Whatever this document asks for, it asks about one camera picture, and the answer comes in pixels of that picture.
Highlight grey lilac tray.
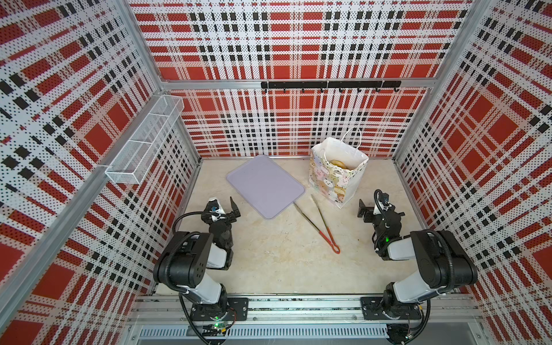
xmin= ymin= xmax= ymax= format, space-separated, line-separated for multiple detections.
xmin=227 ymin=155 xmax=306 ymax=219

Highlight red handled metal tongs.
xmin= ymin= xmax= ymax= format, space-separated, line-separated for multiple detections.
xmin=292 ymin=193 xmax=342 ymax=255

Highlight ring doughnut bread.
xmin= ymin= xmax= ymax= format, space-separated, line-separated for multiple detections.
xmin=330 ymin=160 xmax=348 ymax=170

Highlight cartoon animal paper bag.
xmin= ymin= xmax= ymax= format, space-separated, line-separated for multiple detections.
xmin=309 ymin=129 xmax=369 ymax=208

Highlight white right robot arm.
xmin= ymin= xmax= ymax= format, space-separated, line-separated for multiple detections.
xmin=357 ymin=195 xmax=478 ymax=320

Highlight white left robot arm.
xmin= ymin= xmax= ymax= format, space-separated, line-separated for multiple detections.
xmin=153 ymin=198 xmax=241 ymax=322

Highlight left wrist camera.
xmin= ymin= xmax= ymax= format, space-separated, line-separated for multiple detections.
xmin=206 ymin=198 xmax=225 ymax=214

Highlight black cable conduit right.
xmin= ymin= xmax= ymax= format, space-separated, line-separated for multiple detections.
xmin=373 ymin=188 xmax=456 ymax=294

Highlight white wire mesh basket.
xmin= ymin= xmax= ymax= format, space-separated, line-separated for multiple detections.
xmin=106 ymin=95 xmax=184 ymax=185

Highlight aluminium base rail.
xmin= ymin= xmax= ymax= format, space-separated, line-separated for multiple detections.
xmin=122 ymin=294 xmax=492 ymax=344

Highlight black hook rail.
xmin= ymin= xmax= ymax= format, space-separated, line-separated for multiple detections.
xmin=260 ymin=80 xmax=402 ymax=91

